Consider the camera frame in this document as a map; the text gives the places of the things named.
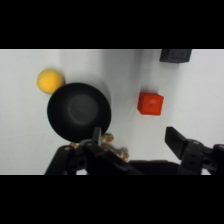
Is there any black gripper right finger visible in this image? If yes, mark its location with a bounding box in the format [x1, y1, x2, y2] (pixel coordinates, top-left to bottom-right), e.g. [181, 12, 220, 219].
[164, 126, 224, 176]

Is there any black bowl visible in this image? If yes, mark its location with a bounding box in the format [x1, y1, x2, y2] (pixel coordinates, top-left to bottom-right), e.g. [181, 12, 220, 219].
[46, 82, 112, 144]

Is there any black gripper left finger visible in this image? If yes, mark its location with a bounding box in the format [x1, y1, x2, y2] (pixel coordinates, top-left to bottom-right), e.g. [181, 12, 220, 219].
[44, 126, 144, 176]

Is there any brown spotted plush toy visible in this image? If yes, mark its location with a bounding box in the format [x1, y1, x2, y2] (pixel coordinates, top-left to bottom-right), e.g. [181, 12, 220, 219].
[68, 133, 130, 163]

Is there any yellow ball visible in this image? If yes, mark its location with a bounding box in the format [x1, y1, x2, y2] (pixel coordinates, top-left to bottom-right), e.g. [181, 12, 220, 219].
[36, 68, 66, 95]

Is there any red cube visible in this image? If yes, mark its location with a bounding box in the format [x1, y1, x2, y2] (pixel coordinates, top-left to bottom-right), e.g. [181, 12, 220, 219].
[137, 91, 165, 117]

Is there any dark grey cube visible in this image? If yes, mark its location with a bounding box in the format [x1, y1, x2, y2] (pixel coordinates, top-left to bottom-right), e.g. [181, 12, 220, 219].
[159, 49, 193, 64]

